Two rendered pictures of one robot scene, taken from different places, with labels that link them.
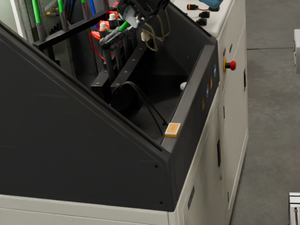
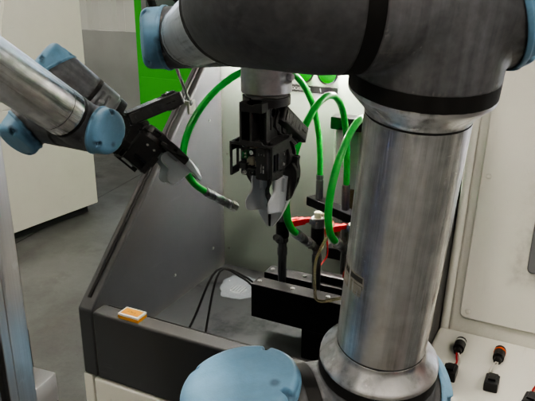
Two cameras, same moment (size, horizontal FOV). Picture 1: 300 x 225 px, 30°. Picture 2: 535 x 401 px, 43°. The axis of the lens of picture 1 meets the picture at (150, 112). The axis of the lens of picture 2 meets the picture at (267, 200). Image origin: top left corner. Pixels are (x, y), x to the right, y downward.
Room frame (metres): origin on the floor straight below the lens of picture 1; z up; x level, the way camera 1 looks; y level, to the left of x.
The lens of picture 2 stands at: (1.63, -1.20, 1.65)
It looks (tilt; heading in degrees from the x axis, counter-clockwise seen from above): 20 degrees down; 97
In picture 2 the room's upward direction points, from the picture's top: straight up
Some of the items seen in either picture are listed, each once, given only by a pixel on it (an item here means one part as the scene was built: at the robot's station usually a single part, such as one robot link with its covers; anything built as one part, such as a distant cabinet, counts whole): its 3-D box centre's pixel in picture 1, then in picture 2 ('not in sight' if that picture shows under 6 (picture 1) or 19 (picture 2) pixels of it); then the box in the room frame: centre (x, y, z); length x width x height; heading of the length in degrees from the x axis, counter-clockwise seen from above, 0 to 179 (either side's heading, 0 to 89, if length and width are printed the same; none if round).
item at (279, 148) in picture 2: not in sight; (263, 135); (1.50, -0.24, 1.39); 0.09 x 0.08 x 0.12; 71
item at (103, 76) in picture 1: (127, 80); (332, 321); (1.61, 0.06, 0.91); 0.34 x 0.10 x 0.15; 161
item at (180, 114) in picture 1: (192, 113); (228, 379); (1.41, -0.12, 0.87); 0.62 x 0.04 x 0.16; 161
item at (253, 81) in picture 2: not in sight; (268, 81); (1.51, -0.23, 1.47); 0.08 x 0.08 x 0.05
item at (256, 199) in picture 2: not in sight; (256, 200); (1.49, -0.23, 1.28); 0.06 x 0.03 x 0.09; 71
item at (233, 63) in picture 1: (230, 65); not in sight; (1.83, -0.31, 0.80); 0.05 x 0.04 x 0.05; 161
